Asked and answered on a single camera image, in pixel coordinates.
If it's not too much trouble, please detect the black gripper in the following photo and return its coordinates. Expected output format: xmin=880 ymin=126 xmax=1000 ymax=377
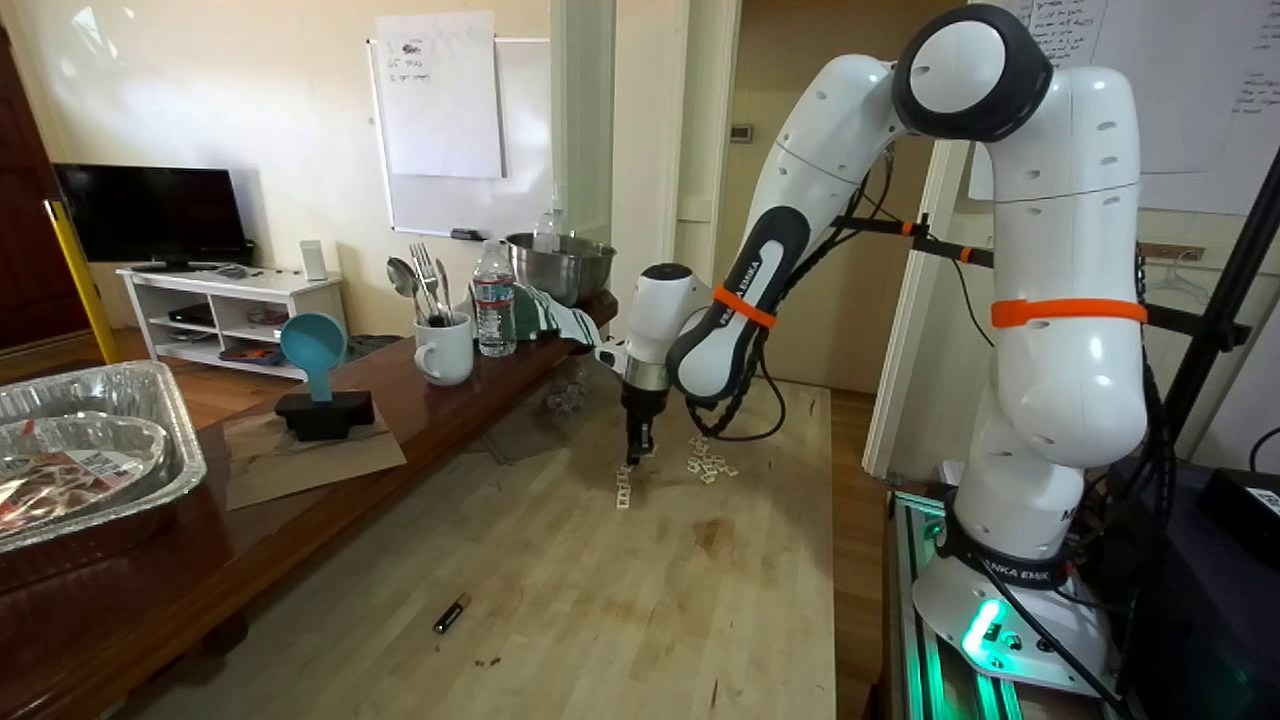
xmin=620 ymin=389 xmax=663 ymax=470

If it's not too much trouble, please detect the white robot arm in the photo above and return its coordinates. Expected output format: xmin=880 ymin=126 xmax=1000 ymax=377
xmin=608 ymin=6 xmax=1149 ymax=697

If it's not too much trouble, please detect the green striped towel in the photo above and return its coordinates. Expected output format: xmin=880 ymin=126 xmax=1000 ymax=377
xmin=517 ymin=285 xmax=599 ymax=348

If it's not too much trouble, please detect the clear plastic water bottle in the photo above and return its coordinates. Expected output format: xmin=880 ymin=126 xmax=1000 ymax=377
xmin=471 ymin=242 xmax=517 ymax=355

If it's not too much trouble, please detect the white ceramic mug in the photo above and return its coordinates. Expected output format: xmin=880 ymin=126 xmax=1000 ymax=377
xmin=411 ymin=315 xmax=477 ymax=389

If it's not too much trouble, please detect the black marker on table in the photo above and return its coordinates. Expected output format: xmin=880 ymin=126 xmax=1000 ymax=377
xmin=432 ymin=595 xmax=471 ymax=638

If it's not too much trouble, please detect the brown cardboard sheet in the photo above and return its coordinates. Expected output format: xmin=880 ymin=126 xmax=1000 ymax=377
xmin=225 ymin=411 xmax=403 ymax=507

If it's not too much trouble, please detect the teal funnel on black stand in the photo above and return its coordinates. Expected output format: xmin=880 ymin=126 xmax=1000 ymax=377
xmin=278 ymin=312 xmax=371 ymax=442

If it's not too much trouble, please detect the white paper flipchart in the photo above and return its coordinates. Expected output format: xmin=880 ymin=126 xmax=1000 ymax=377
xmin=378 ymin=12 xmax=504 ymax=179

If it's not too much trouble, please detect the white tv shelf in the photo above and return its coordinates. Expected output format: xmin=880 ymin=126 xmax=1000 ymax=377
xmin=119 ymin=263 xmax=344 ymax=380

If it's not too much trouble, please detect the black television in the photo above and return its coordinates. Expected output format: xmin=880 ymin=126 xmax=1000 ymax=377
xmin=57 ymin=165 xmax=253 ymax=267

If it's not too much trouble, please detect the aluminium foil tray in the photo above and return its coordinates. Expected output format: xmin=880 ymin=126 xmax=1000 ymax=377
xmin=0 ymin=361 xmax=207 ymax=553

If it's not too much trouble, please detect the yellow stick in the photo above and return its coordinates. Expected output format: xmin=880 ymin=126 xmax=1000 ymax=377
xmin=45 ymin=200 xmax=119 ymax=363

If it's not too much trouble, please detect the dark wooden side counter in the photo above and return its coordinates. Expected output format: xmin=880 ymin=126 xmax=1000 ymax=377
xmin=0 ymin=341 xmax=576 ymax=720

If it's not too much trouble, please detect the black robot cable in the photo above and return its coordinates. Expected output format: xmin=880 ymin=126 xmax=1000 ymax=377
xmin=684 ymin=332 xmax=792 ymax=447

